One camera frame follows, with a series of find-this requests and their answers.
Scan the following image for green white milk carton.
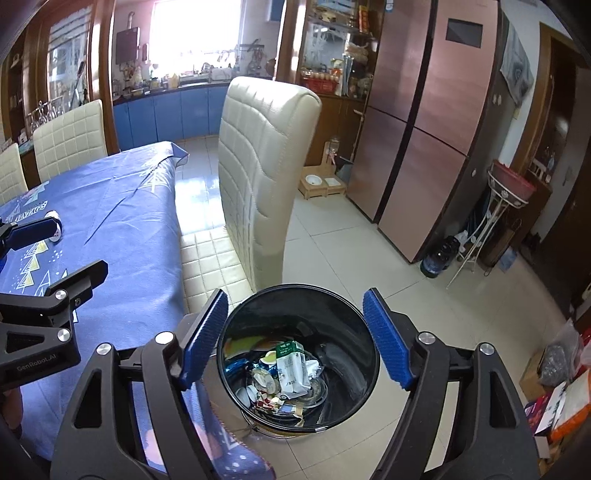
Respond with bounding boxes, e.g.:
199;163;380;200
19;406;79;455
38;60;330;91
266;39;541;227
276;340;322;399

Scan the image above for black round trash bin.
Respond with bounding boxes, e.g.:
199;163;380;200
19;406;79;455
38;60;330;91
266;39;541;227
216;284;380;437

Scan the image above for cream chair left edge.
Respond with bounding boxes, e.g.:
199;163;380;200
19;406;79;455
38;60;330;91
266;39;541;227
0;143;28;205

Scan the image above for cardboard boxes pile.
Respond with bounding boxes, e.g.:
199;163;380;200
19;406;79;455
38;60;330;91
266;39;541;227
520;338;590;464

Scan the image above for plastic bag on floor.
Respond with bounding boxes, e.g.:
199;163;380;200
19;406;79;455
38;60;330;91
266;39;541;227
538;319;583;387

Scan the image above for cream chair far side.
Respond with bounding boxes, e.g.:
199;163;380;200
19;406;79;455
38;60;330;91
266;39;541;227
33;99;107;182

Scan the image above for blue water jug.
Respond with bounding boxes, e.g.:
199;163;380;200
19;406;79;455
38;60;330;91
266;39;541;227
420;236;461;278

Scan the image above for blue kitchen cabinets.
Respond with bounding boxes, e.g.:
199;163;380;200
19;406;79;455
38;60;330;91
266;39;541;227
113;82;229;151

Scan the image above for cream chair near bin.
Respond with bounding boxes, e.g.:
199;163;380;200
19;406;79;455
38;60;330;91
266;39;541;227
217;76;322;292

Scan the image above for white metal plant stand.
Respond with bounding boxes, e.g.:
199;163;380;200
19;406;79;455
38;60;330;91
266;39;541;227
447;160;536;288

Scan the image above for wooden pet feeder stand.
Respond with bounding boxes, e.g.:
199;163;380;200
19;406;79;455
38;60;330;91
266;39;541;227
298;136;346;200

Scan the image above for wooden display cabinet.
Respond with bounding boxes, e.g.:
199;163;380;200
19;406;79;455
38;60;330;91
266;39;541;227
273;1;386;166

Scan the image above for copper pink refrigerator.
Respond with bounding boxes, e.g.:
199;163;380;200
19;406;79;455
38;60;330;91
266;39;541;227
348;1;501;263

